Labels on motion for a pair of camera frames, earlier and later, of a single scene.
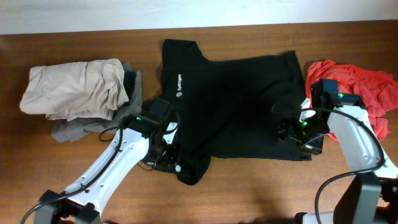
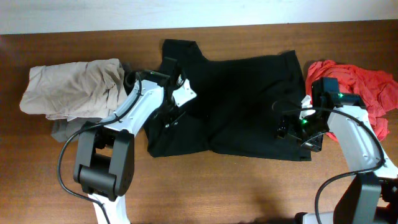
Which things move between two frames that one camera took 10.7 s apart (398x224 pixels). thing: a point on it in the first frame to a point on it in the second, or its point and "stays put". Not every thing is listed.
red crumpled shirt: [379, 91] stays put
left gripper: [174, 158] to [171, 119]
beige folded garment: [89, 89] stays put
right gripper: [289, 129] stays put
